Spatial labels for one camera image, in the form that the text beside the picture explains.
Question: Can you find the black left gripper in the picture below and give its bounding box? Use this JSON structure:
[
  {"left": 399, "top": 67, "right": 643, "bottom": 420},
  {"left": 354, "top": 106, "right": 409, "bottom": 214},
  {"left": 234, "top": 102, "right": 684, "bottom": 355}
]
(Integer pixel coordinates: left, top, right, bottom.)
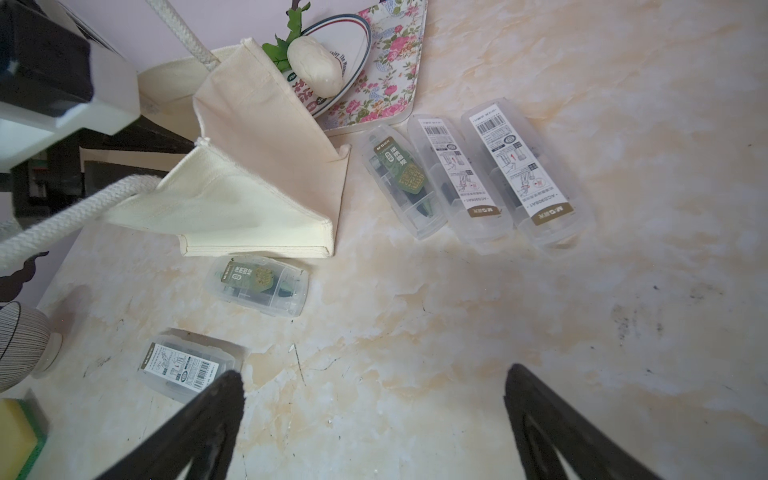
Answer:
[{"left": 8, "top": 116, "right": 194, "bottom": 228}]

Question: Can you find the yellow green sponge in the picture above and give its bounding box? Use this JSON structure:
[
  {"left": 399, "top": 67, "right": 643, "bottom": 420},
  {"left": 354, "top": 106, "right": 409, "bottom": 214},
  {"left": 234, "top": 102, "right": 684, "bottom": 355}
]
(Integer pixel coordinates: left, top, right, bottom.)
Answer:
[{"left": 0, "top": 399, "right": 47, "bottom": 480}]

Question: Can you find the white bun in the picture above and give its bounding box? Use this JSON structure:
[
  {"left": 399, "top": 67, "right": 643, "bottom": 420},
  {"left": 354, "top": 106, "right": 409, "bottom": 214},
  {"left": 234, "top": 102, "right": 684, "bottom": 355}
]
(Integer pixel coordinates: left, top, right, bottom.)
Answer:
[{"left": 287, "top": 36, "right": 345, "bottom": 98}]

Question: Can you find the clear compass case white label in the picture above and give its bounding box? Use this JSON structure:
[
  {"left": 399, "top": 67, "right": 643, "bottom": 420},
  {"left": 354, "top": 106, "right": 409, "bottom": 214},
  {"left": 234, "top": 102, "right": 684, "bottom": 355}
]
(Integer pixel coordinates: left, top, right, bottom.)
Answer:
[{"left": 204, "top": 255, "right": 309, "bottom": 319}]

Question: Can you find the green plastic lettuce leaf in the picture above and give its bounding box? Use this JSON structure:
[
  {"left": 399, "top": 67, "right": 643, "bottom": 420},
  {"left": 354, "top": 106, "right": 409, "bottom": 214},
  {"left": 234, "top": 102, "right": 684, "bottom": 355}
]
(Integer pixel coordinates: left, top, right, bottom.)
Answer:
[{"left": 262, "top": 0, "right": 311, "bottom": 72}]

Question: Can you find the compass case far right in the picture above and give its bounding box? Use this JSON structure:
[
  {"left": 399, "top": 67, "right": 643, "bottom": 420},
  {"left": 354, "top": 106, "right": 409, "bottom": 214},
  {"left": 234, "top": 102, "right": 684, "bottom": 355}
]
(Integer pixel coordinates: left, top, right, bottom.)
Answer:
[{"left": 461, "top": 98, "right": 594, "bottom": 257}]

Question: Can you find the compass case green card right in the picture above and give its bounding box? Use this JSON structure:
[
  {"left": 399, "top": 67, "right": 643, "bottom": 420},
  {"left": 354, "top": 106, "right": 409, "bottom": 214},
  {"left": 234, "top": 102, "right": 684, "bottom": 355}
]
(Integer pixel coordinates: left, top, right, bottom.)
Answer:
[{"left": 362, "top": 125, "right": 447, "bottom": 240}]

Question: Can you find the floral rectangular tray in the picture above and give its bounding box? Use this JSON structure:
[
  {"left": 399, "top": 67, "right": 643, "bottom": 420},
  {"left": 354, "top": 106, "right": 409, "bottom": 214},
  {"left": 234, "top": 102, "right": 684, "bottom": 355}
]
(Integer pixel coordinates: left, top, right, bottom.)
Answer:
[{"left": 318, "top": 0, "right": 428, "bottom": 136}]

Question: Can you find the cream canvas tote bag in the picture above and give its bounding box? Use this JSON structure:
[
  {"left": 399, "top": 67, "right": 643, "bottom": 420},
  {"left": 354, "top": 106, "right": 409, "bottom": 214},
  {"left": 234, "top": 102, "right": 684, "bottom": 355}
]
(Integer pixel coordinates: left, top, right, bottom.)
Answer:
[{"left": 1, "top": 1, "right": 350, "bottom": 268}]

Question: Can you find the compass case middle right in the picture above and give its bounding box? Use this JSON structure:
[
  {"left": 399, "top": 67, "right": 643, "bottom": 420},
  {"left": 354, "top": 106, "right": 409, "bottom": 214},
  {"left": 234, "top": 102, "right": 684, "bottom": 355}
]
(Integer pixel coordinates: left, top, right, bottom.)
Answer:
[{"left": 407, "top": 115, "right": 513, "bottom": 246}]

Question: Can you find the clear compass case lower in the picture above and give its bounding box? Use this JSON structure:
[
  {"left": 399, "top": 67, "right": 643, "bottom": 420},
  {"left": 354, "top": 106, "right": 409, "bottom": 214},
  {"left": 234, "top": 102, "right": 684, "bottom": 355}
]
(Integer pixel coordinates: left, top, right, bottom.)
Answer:
[{"left": 137, "top": 329, "right": 246, "bottom": 404}]

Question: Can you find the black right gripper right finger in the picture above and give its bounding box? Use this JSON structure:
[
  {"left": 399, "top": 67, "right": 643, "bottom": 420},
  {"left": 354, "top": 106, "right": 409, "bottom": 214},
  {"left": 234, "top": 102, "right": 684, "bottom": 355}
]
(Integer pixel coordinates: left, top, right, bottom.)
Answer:
[{"left": 504, "top": 363, "right": 658, "bottom": 479}]

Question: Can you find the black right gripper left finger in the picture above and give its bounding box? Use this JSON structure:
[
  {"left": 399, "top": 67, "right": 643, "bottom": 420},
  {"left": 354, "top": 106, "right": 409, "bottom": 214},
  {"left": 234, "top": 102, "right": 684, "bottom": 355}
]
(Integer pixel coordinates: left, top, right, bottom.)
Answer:
[{"left": 100, "top": 370, "right": 245, "bottom": 479}]

